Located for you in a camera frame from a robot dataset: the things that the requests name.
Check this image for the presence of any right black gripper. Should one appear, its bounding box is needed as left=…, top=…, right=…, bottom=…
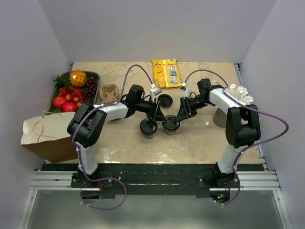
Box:
left=176, top=96, right=212, bottom=122

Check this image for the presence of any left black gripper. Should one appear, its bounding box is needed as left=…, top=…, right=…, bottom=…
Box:
left=135, top=97, right=166, bottom=122

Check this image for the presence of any black cup lid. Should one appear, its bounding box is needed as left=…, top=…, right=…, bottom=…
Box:
left=162, top=115, right=180, bottom=132
left=140, top=119, right=158, bottom=135
left=158, top=94, right=173, bottom=108

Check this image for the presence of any dark coffee cup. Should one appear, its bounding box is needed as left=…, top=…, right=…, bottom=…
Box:
left=142, top=132, right=155, bottom=139
left=164, top=129, right=176, bottom=135

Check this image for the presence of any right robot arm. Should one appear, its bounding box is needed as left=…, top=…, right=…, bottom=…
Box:
left=175, top=79, right=261, bottom=187

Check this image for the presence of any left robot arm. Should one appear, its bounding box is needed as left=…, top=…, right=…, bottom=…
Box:
left=67, top=84, right=166, bottom=187

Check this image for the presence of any grey straw holder cup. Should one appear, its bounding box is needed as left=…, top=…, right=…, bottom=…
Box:
left=213, top=108, right=227, bottom=128

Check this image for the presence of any yellow snack bag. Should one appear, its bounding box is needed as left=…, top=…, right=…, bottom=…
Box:
left=152, top=58, right=182, bottom=88

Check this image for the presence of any cardboard cup carrier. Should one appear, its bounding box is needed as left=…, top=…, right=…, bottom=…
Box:
left=99, top=83, right=120, bottom=104

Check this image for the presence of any purple grapes bunch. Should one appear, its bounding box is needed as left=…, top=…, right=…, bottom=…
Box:
left=83, top=77, right=98, bottom=104

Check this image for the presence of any black fruit tray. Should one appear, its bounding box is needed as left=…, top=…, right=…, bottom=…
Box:
left=49, top=71, right=100, bottom=112

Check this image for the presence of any small red fruits cluster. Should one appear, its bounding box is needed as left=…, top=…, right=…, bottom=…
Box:
left=59, top=87, right=83, bottom=107

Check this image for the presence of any orange toy pineapple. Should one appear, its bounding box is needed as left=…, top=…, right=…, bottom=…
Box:
left=69, top=71, right=87, bottom=88

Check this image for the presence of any red apple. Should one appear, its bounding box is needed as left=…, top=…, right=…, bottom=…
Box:
left=53, top=96, right=67, bottom=109
left=62, top=101, right=78, bottom=112

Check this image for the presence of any green lime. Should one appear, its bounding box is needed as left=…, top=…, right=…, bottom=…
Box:
left=52, top=108, right=62, bottom=114

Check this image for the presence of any brown paper bag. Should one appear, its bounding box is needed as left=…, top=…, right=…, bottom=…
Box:
left=20, top=100, right=78, bottom=164

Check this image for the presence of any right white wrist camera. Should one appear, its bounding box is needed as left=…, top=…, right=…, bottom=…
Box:
left=180, top=82, right=192, bottom=98

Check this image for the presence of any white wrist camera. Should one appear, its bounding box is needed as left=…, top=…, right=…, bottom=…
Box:
left=180, top=82, right=192, bottom=98
left=150, top=83, right=162, bottom=97

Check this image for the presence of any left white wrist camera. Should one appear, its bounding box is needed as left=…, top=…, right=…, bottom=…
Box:
left=150, top=83, right=162, bottom=97

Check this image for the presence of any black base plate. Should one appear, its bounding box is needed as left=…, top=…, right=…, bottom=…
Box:
left=70, top=163, right=265, bottom=200

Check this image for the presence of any aluminium frame rail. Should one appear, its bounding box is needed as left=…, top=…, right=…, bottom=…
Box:
left=30, top=170, right=281, bottom=191

